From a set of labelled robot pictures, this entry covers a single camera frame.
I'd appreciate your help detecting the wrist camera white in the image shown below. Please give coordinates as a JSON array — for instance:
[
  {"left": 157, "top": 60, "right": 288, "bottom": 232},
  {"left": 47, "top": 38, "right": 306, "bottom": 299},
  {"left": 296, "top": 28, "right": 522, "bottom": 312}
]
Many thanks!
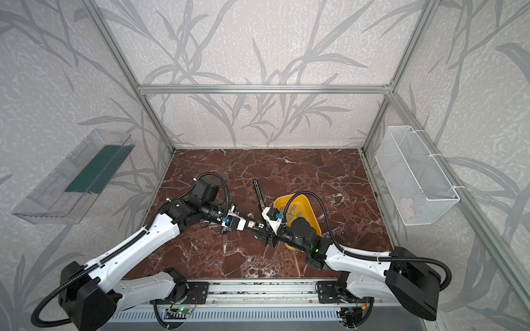
[
  {"left": 221, "top": 214, "right": 247, "bottom": 233},
  {"left": 262, "top": 207, "right": 282, "bottom": 234}
]

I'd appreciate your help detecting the yellow plastic tray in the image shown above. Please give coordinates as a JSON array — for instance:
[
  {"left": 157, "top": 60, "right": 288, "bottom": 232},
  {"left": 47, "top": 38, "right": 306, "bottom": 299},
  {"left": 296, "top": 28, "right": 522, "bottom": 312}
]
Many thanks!
[{"left": 273, "top": 194, "right": 322, "bottom": 253}]

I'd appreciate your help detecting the white wire mesh basket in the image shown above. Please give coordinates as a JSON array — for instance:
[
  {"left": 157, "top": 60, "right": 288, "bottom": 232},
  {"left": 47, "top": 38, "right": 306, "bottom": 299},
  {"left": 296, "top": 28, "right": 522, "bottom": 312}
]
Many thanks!
[{"left": 375, "top": 126, "right": 460, "bottom": 226}]

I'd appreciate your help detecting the black stapler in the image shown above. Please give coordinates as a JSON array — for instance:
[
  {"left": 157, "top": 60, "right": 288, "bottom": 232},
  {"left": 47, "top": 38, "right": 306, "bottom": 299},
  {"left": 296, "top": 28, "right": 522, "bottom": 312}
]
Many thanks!
[{"left": 253, "top": 179, "right": 266, "bottom": 211}]

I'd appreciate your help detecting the left circuit board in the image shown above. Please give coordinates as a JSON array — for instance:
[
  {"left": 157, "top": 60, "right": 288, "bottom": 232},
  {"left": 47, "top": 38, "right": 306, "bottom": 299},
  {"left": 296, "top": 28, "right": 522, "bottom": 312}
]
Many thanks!
[{"left": 164, "top": 307, "right": 195, "bottom": 320}]

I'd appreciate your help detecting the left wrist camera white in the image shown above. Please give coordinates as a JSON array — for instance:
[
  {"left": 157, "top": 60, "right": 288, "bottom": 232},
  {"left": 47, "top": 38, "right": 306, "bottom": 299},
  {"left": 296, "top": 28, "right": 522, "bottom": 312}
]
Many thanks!
[{"left": 221, "top": 214, "right": 247, "bottom": 233}]

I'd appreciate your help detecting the clear acrylic wall shelf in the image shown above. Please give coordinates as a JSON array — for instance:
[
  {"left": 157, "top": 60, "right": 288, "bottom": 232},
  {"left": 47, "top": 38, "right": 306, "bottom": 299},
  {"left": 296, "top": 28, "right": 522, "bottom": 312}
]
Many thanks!
[{"left": 12, "top": 129, "right": 135, "bottom": 225}]

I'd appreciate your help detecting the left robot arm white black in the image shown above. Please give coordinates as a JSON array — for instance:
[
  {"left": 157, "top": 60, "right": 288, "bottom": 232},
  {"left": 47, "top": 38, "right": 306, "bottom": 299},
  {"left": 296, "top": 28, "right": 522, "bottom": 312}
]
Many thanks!
[{"left": 30, "top": 172, "right": 231, "bottom": 330}]

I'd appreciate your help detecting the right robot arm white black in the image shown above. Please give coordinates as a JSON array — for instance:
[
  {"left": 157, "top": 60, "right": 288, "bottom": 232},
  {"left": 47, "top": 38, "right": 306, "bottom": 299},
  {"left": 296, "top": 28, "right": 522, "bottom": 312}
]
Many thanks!
[{"left": 253, "top": 191, "right": 452, "bottom": 321}]

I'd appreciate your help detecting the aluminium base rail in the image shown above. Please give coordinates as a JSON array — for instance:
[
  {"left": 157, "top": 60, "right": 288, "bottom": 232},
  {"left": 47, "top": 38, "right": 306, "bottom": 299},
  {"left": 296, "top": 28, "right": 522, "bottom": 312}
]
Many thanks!
[{"left": 84, "top": 278, "right": 436, "bottom": 309}]

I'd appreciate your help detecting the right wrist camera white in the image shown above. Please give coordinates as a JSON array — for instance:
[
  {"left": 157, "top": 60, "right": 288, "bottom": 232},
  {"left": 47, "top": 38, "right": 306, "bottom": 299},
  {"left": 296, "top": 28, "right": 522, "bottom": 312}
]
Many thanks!
[{"left": 262, "top": 207, "right": 282, "bottom": 234}]

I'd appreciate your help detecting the pink object in basket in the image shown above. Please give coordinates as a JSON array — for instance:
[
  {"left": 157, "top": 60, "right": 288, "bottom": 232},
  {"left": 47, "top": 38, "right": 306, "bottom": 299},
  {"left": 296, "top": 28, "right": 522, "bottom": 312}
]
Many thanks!
[{"left": 398, "top": 198, "right": 415, "bottom": 220}]

